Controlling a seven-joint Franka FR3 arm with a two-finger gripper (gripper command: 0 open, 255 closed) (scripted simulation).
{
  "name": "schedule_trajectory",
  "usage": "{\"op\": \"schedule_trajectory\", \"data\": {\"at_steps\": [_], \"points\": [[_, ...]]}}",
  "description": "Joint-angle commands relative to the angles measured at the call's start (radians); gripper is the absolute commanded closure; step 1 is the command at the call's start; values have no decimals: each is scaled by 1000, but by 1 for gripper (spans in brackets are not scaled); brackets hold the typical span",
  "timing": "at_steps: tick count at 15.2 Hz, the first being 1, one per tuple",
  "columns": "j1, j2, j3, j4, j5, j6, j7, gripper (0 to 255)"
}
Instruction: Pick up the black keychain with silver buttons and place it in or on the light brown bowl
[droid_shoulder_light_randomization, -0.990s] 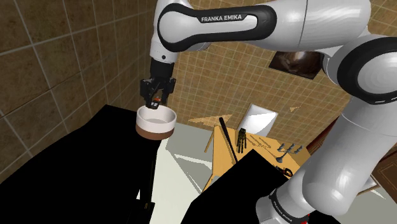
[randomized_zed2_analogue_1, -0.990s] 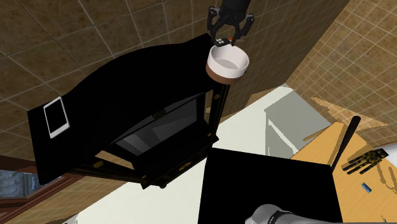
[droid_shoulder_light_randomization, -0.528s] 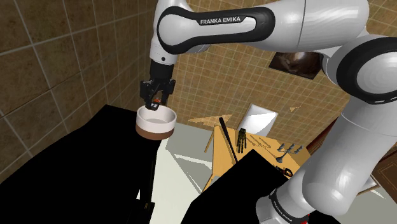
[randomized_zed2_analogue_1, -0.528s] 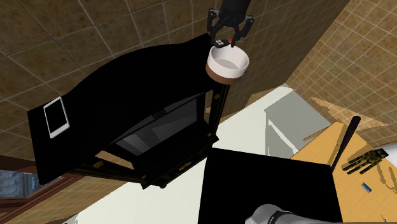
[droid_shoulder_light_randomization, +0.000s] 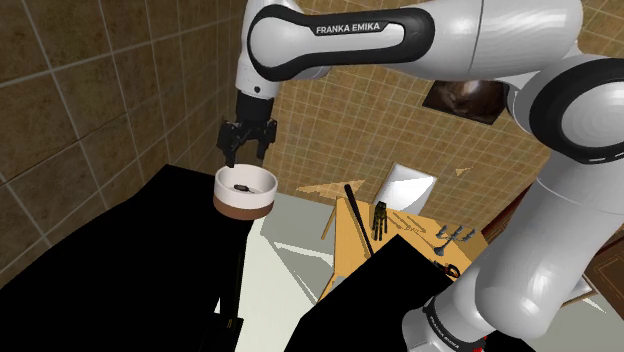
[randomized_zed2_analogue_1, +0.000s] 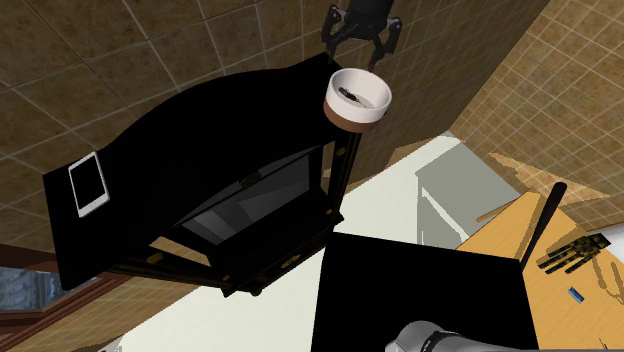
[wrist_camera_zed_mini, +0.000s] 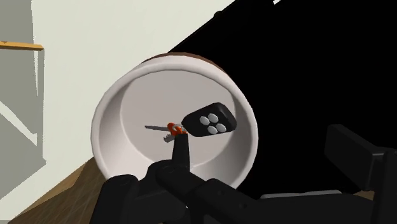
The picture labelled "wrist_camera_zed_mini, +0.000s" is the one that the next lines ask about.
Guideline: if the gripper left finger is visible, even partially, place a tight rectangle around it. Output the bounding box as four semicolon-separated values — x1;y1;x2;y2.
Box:
90;133;261;224

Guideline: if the black key fob with keys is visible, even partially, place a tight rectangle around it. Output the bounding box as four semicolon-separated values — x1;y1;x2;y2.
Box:
144;102;239;144

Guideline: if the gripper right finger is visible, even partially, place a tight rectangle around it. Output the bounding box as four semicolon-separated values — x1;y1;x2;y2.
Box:
324;123;397;224

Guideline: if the white bowl with brown outside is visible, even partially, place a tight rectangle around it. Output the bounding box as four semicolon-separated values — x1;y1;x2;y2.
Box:
90;52;260;190

